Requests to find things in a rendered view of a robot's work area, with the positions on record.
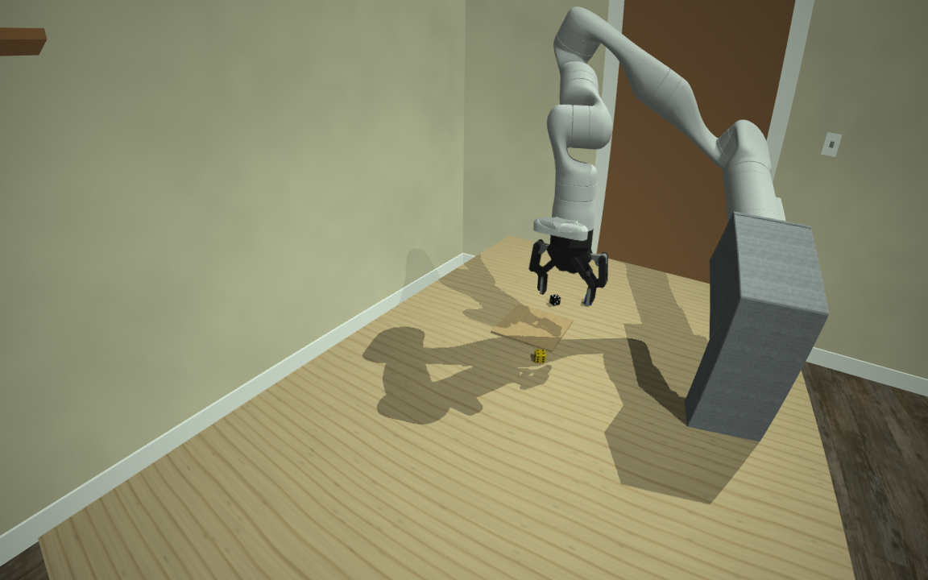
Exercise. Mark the tan flat mat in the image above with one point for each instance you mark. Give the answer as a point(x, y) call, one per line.
point(533, 327)

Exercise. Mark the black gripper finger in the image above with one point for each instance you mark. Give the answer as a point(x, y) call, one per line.
point(539, 248)
point(587, 274)

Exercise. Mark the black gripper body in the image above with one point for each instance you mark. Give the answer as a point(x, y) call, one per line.
point(580, 249)

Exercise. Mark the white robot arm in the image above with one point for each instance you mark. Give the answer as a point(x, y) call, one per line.
point(747, 180)

